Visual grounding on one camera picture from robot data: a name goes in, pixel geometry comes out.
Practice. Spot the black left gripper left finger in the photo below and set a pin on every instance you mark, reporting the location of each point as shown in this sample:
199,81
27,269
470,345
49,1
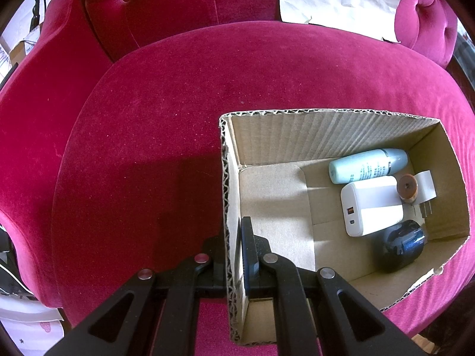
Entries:
152,313

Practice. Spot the round wooden stamp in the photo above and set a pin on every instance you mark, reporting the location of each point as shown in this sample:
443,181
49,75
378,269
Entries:
407,188

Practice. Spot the small white plug adapter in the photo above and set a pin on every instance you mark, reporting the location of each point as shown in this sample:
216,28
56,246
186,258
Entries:
426,192

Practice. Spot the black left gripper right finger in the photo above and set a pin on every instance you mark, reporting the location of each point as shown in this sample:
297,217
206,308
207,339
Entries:
316,312

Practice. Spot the light blue spray bottle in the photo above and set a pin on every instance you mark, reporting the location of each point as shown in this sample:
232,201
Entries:
367,165

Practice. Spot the large white charger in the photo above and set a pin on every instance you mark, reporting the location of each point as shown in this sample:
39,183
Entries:
371,205

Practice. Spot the cardboard box in background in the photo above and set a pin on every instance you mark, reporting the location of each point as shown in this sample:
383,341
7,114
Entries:
21,50

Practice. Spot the cardboard box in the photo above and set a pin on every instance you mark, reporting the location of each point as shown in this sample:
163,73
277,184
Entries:
21,50
275,171

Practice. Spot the red velvet sofa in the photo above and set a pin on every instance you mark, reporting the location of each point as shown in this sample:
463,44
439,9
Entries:
110,154

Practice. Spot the white printed bag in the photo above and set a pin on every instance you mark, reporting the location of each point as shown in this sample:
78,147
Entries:
33,327

